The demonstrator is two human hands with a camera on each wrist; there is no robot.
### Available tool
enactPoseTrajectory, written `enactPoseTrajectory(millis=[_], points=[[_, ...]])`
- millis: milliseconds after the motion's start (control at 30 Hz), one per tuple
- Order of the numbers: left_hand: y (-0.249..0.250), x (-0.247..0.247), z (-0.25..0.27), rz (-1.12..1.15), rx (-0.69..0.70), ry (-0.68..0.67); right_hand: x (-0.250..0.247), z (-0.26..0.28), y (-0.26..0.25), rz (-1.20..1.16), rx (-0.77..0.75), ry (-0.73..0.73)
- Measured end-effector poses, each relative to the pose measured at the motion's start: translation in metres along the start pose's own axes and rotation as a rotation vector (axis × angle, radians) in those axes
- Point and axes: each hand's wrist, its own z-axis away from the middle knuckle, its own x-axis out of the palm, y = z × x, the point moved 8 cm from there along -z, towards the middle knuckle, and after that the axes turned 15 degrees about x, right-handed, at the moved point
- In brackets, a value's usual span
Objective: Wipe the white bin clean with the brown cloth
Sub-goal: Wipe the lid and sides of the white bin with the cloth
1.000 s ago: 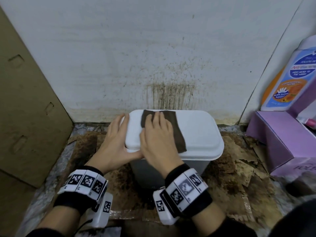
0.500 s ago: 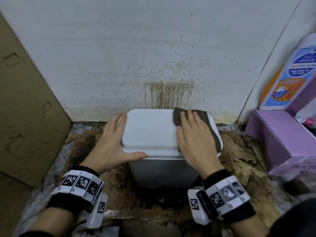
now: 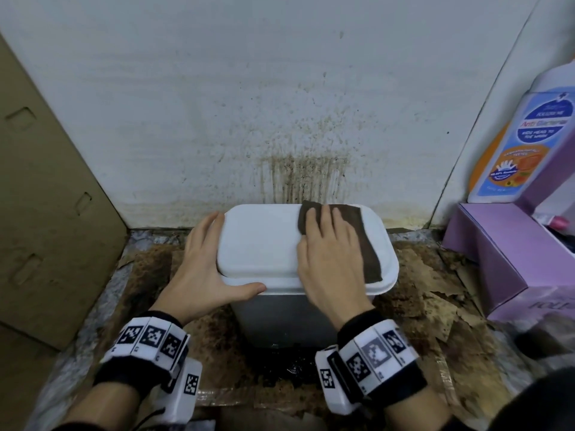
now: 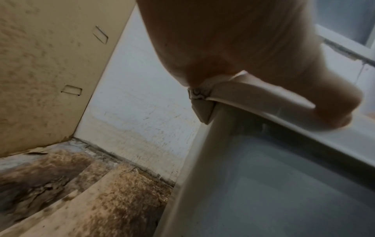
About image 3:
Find person's right forearm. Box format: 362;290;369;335
384;386;477;431

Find purple display box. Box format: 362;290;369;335
442;129;575;324

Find small pink bottle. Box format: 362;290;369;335
532;214;571;230

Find black left wristband white markers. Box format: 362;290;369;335
93;310;191;398

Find black left camera cable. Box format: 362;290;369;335
134;407;167;431

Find black item in box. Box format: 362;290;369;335
556;226;575;253

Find person's left forearm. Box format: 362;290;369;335
53;382;141;431

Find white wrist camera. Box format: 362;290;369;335
314;345;360;416
150;356;204;427

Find stained brown cardboard floor sheet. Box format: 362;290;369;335
80;239;513;431

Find white pedal trash bin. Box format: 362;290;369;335
216;203;400;351

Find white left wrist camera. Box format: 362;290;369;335
150;356;204;427

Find white bottle blue orange label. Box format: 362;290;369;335
467;62;575;204

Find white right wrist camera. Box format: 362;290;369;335
314;345;360;416

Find tan cardboard panel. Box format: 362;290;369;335
0;33;129;431

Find person's right hand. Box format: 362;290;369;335
296;205;376;332

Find black right wristband white markers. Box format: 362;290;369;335
337;308;428;407

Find black wristband white markers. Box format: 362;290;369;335
93;310;191;398
337;308;428;407

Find person's left hand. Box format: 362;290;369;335
150;211;268;327

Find brown cleaning cloth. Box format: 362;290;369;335
297;200;383;284

